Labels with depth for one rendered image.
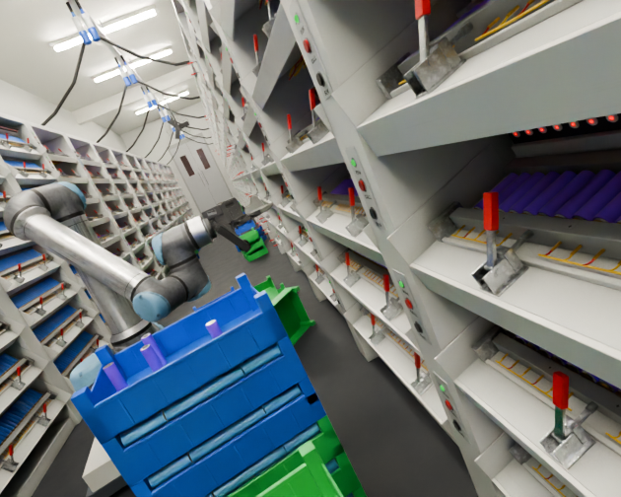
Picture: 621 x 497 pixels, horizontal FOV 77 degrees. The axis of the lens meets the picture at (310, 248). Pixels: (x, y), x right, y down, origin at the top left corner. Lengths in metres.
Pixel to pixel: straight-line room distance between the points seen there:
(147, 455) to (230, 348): 0.19
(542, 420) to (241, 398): 0.41
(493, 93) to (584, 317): 0.18
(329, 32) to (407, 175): 0.20
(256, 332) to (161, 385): 0.15
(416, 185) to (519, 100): 0.28
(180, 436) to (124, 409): 0.09
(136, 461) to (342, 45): 0.62
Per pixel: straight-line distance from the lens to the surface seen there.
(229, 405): 0.66
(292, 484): 0.58
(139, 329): 1.55
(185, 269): 1.21
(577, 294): 0.37
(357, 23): 0.54
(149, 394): 0.64
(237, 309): 0.81
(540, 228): 0.42
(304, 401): 0.69
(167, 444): 0.67
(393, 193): 0.52
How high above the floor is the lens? 0.73
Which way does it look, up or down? 14 degrees down
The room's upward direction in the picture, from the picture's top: 24 degrees counter-clockwise
